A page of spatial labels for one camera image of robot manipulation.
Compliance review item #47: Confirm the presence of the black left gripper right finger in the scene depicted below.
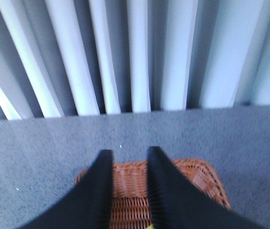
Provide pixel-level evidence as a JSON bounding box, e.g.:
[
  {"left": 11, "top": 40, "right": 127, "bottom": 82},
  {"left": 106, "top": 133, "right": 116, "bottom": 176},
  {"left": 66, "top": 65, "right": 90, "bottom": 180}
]
[{"left": 146, "top": 146, "right": 263, "bottom": 229}]

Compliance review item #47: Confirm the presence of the brown wicker basket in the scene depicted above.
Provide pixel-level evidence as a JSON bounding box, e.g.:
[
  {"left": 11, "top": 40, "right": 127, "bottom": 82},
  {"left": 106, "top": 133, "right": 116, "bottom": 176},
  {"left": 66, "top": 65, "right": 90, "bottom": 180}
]
[{"left": 74, "top": 158, "right": 232, "bottom": 229}]

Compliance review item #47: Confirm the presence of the white pleated curtain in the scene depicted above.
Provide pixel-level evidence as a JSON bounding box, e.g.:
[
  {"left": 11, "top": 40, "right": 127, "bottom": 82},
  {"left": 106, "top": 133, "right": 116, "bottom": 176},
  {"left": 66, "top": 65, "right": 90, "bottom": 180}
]
[{"left": 0, "top": 0, "right": 270, "bottom": 120}]

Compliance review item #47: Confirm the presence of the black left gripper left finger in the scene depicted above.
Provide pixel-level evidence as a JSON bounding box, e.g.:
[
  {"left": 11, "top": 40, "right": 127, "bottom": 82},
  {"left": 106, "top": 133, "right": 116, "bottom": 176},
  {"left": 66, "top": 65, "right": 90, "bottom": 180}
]
[{"left": 20, "top": 150, "right": 113, "bottom": 229}]

